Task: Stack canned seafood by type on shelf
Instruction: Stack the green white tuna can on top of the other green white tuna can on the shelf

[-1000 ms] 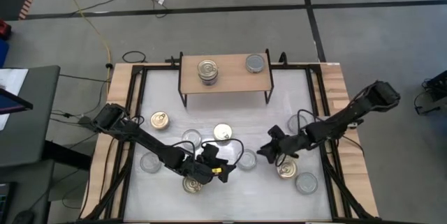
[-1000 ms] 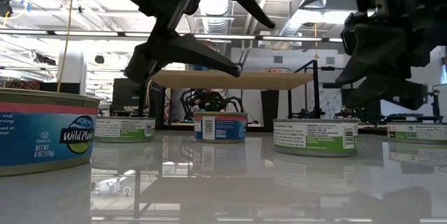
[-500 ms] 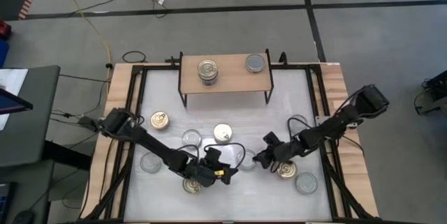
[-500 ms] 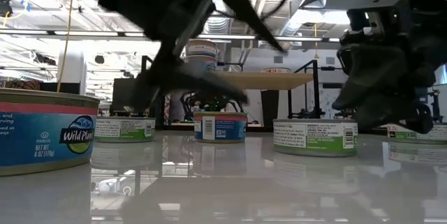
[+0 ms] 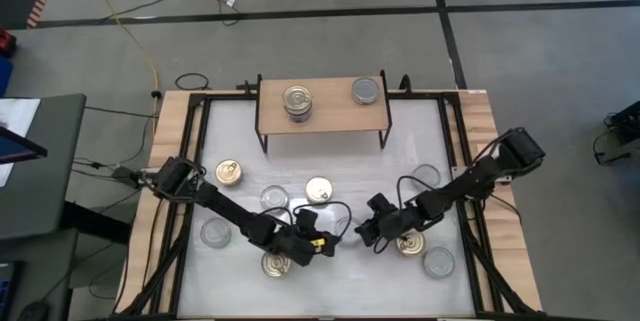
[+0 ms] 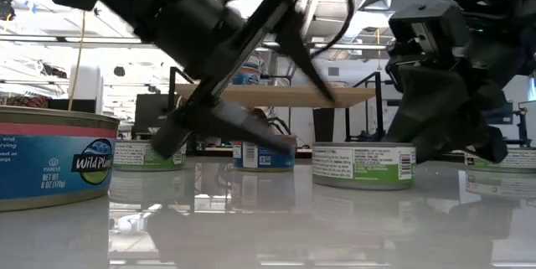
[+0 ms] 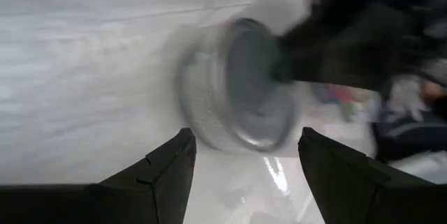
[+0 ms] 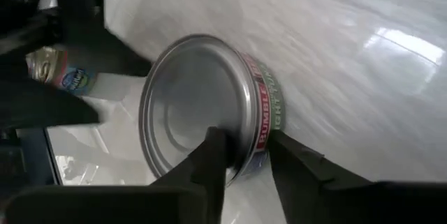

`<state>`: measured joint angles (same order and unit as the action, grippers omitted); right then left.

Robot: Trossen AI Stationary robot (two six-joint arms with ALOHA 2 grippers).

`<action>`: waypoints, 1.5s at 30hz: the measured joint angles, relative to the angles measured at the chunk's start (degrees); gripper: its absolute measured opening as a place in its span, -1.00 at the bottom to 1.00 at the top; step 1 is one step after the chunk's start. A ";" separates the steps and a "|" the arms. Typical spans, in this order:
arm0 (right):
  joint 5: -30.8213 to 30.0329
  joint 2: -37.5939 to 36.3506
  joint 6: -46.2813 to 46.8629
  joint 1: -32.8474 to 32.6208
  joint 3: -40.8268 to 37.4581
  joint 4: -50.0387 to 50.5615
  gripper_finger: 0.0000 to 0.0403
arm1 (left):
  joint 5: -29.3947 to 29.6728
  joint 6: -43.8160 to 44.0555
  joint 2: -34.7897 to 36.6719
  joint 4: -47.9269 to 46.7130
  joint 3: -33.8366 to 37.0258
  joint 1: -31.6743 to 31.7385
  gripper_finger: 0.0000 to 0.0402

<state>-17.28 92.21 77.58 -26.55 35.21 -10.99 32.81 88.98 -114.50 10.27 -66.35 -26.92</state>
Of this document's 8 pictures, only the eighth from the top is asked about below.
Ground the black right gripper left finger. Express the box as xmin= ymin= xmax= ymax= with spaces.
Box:
xmin=5 ymin=126 xmax=231 ymax=224

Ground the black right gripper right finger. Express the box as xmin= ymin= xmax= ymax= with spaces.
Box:
xmin=266 ymin=129 xmax=447 ymax=224

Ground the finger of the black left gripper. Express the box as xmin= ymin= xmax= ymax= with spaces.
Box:
xmin=54 ymin=0 xmax=154 ymax=77
xmin=0 ymin=76 xmax=103 ymax=130

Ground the gold-lid salmon can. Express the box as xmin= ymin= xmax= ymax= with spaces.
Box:
xmin=26 ymin=46 xmax=105 ymax=98

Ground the silver-lid tuna can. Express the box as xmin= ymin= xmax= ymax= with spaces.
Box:
xmin=138 ymin=33 xmax=287 ymax=187

